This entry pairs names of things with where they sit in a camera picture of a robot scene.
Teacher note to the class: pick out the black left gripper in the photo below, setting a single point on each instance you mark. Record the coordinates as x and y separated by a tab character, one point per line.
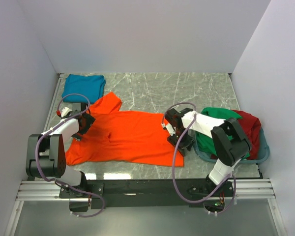
89	120

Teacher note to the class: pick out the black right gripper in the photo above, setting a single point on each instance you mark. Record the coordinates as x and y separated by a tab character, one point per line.
189	143

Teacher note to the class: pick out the orange t shirt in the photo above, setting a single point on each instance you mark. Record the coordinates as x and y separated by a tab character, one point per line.
127	136

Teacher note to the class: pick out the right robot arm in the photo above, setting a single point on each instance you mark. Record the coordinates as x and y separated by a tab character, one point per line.
229	140

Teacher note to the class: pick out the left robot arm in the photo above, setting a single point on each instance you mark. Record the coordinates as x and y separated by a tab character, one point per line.
46	153

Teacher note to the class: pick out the folded blue t shirt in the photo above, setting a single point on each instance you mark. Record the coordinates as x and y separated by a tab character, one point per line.
77	87

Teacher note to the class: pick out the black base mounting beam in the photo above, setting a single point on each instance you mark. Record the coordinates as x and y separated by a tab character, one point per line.
195	192

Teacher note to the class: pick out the dark red t shirt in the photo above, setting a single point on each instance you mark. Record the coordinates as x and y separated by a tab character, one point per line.
250	124

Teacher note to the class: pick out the teal plastic basket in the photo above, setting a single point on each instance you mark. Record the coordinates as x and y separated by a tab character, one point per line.
263	152

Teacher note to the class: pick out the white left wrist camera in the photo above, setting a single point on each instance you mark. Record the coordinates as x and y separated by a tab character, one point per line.
63	112

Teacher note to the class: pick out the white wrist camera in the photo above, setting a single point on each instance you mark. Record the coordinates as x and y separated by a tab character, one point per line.
63	112
169	128

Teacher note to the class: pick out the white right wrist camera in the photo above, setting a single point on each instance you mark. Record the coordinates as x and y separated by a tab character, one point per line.
169	128

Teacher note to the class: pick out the aluminium left side rail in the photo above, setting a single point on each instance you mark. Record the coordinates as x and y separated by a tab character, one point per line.
60	76

